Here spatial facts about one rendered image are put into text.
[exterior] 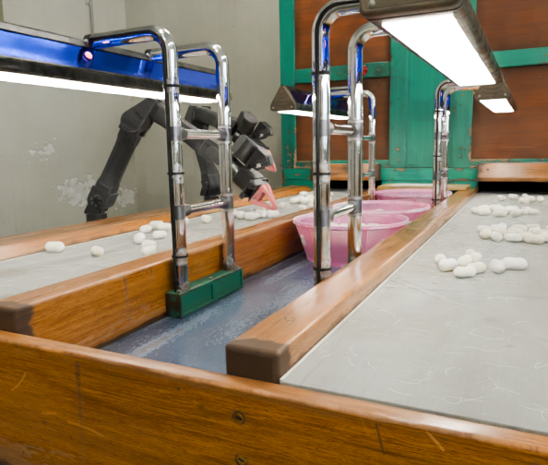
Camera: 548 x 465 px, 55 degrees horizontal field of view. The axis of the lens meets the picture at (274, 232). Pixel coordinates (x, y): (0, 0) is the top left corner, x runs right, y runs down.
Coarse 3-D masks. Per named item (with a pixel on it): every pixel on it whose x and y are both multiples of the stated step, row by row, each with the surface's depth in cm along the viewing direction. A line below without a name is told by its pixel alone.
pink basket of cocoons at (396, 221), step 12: (300, 216) 129; (312, 216) 132; (372, 216) 133; (384, 216) 131; (396, 216) 127; (300, 228) 119; (312, 228) 114; (336, 228) 110; (372, 228) 110; (384, 228) 111; (396, 228) 114; (312, 240) 116; (336, 240) 112; (372, 240) 112; (312, 252) 118; (336, 252) 114; (336, 264) 115
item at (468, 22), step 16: (368, 0) 43; (384, 0) 42; (400, 0) 42; (416, 0) 41; (432, 0) 41; (448, 0) 40; (464, 0) 42; (368, 16) 43; (384, 16) 43; (400, 16) 43; (416, 16) 43; (432, 16) 43; (464, 16) 44; (464, 32) 50; (480, 32) 54; (480, 48) 59; (496, 64) 78; (496, 80) 90
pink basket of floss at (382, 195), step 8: (376, 192) 192; (384, 192) 196; (392, 192) 198; (400, 192) 199; (408, 192) 199; (424, 192) 197; (432, 192) 195; (448, 192) 186; (400, 200) 176; (408, 200) 175; (416, 200) 175; (424, 200) 175; (400, 208) 178
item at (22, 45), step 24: (0, 24) 70; (0, 48) 68; (24, 48) 72; (48, 48) 76; (72, 48) 80; (120, 48) 91; (24, 72) 70; (48, 72) 74; (72, 72) 77; (96, 72) 82; (120, 72) 87; (144, 72) 93; (192, 72) 109; (192, 96) 106; (216, 96) 113
